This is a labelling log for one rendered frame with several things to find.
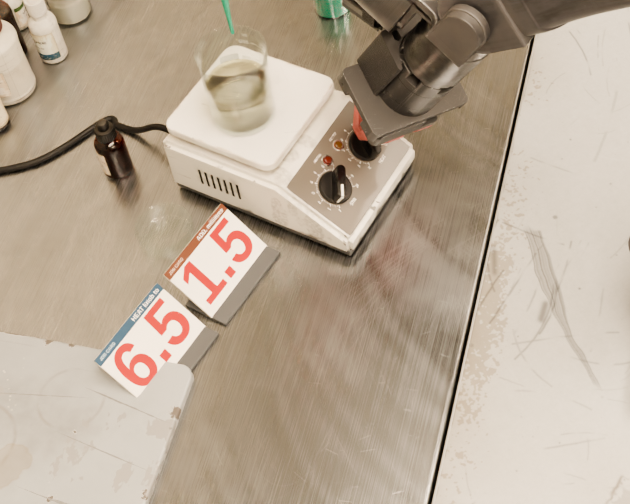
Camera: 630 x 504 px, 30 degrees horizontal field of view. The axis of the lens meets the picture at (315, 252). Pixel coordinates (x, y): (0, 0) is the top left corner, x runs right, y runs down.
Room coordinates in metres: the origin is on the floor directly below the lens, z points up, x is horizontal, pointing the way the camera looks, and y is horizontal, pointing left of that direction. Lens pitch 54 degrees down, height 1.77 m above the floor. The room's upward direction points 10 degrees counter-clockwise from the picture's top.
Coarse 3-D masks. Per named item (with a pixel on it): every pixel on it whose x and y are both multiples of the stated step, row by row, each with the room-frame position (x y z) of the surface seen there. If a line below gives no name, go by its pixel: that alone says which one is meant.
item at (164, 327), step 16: (160, 304) 0.59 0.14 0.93; (176, 304) 0.59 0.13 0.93; (144, 320) 0.58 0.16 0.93; (160, 320) 0.58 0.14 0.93; (176, 320) 0.58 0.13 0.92; (192, 320) 0.58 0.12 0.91; (128, 336) 0.56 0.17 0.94; (144, 336) 0.56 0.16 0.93; (160, 336) 0.57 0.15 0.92; (176, 336) 0.57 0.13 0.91; (112, 352) 0.55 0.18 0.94; (128, 352) 0.55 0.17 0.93; (144, 352) 0.55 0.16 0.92; (160, 352) 0.55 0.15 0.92; (176, 352) 0.56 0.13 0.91; (112, 368) 0.54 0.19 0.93; (128, 368) 0.54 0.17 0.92; (144, 368) 0.54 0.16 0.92; (128, 384) 0.53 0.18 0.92; (144, 384) 0.53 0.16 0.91
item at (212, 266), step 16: (224, 224) 0.67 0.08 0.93; (240, 224) 0.67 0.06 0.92; (208, 240) 0.65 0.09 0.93; (224, 240) 0.65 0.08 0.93; (240, 240) 0.66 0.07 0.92; (256, 240) 0.66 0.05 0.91; (192, 256) 0.64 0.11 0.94; (208, 256) 0.64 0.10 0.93; (224, 256) 0.64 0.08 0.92; (240, 256) 0.64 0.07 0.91; (192, 272) 0.62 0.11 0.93; (208, 272) 0.62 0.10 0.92; (224, 272) 0.63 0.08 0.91; (192, 288) 0.61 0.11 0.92; (208, 288) 0.61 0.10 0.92; (224, 288) 0.61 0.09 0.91; (208, 304) 0.60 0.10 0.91
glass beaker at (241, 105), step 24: (216, 48) 0.77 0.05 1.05; (240, 48) 0.77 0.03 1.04; (264, 48) 0.75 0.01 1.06; (264, 72) 0.73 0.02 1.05; (216, 96) 0.72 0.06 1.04; (240, 96) 0.72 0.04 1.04; (264, 96) 0.73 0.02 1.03; (216, 120) 0.73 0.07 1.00; (240, 120) 0.72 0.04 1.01; (264, 120) 0.72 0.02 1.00
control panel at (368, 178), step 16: (352, 112) 0.75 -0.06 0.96; (336, 128) 0.73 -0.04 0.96; (352, 128) 0.73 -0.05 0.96; (320, 144) 0.71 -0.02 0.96; (384, 144) 0.72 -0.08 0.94; (400, 144) 0.72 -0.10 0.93; (320, 160) 0.70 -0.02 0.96; (336, 160) 0.70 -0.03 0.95; (352, 160) 0.70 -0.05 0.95; (384, 160) 0.71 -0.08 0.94; (400, 160) 0.71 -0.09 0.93; (304, 176) 0.68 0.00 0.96; (320, 176) 0.68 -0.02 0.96; (352, 176) 0.69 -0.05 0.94; (368, 176) 0.69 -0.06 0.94; (384, 176) 0.69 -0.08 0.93; (304, 192) 0.67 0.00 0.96; (352, 192) 0.67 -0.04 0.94; (368, 192) 0.67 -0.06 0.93; (320, 208) 0.65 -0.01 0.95; (336, 208) 0.66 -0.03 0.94; (352, 208) 0.66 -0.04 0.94; (368, 208) 0.66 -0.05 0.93; (336, 224) 0.64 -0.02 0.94; (352, 224) 0.64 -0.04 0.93
